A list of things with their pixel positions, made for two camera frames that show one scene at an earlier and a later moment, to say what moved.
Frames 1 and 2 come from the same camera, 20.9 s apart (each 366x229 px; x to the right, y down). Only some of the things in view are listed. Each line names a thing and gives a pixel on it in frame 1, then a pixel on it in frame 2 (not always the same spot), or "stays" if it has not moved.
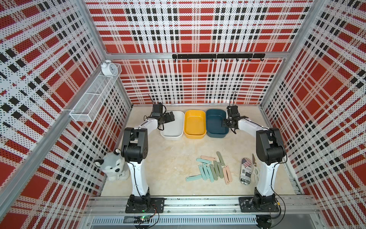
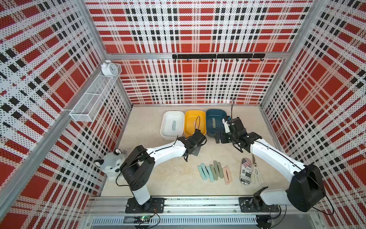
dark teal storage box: (214, 121) stays
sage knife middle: (216, 168) stays
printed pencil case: (245, 171) stays
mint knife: (212, 179) stays
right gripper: (224, 123) -> (222, 140)
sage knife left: (214, 174) stays
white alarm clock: (107, 68) stays
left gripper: (168, 117) -> (196, 152)
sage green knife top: (221, 161) -> (213, 122)
